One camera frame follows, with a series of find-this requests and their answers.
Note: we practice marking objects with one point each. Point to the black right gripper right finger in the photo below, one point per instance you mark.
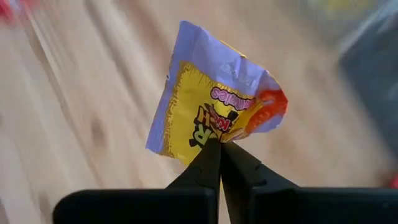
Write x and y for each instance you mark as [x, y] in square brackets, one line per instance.
[311, 208]

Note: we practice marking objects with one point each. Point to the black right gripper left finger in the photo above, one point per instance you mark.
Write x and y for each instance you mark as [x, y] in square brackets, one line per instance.
[133, 208]

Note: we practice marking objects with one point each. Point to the red candy bag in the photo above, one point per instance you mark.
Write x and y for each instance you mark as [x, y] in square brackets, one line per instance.
[395, 182]

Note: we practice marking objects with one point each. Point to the yellow Sour Patch candy pack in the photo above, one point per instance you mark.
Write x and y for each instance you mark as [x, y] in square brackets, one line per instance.
[199, 102]

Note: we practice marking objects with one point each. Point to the red candy wrapper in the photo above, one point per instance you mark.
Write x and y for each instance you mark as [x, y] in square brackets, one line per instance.
[6, 9]

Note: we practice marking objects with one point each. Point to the blue-grey plastic bin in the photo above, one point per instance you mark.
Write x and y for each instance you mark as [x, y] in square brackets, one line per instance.
[373, 77]

